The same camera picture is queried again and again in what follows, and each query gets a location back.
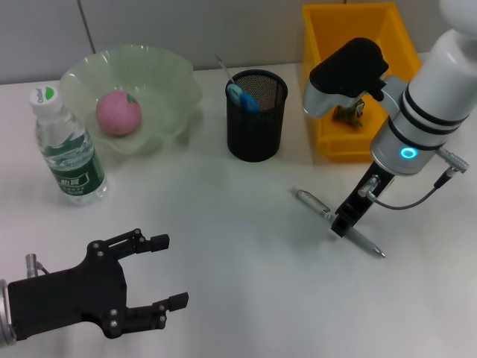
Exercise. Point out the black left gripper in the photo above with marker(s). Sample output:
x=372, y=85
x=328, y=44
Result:
x=74, y=294

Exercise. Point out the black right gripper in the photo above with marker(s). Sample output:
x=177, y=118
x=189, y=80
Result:
x=367, y=194

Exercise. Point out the grey mechanical pen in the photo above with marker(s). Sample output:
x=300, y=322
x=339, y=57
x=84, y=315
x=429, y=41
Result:
x=316, y=205

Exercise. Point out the green plastic wrapper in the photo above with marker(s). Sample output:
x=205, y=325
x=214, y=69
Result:
x=348, y=113

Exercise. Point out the clear green-label water bottle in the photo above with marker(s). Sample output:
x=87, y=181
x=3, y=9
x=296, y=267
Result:
x=74, y=168

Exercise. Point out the blue capped scissors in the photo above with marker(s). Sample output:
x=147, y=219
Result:
x=247, y=102

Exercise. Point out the pink toy peach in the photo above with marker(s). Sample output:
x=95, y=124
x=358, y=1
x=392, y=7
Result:
x=117, y=113

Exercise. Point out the clear plastic ruler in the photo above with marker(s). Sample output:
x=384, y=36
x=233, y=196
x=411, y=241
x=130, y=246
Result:
x=224, y=71

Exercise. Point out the black mesh pen holder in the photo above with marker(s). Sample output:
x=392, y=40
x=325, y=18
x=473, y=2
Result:
x=253, y=134

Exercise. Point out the pale green wavy fruit bowl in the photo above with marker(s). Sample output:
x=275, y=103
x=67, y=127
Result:
x=160, y=93

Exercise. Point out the yellow plastic bin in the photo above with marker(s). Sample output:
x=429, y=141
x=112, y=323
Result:
x=324, y=30

